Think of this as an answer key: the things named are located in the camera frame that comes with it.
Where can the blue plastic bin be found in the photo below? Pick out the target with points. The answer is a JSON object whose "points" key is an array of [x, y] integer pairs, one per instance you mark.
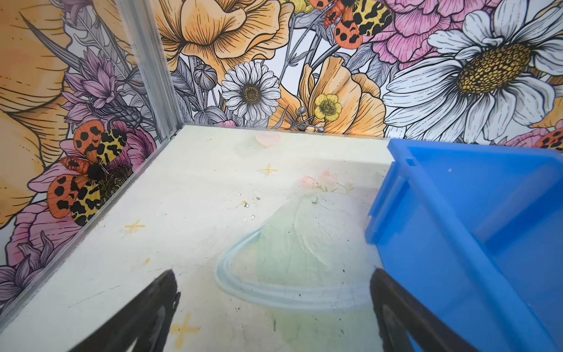
{"points": [[474, 232]]}

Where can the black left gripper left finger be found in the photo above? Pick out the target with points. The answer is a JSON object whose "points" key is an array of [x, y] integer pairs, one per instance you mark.
{"points": [[143, 324]]}

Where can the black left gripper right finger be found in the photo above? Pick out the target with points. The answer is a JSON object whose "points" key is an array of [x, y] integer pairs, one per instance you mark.
{"points": [[405, 324]]}

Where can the aluminium corner post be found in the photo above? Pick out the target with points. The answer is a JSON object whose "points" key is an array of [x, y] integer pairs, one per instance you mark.
{"points": [[142, 31]]}

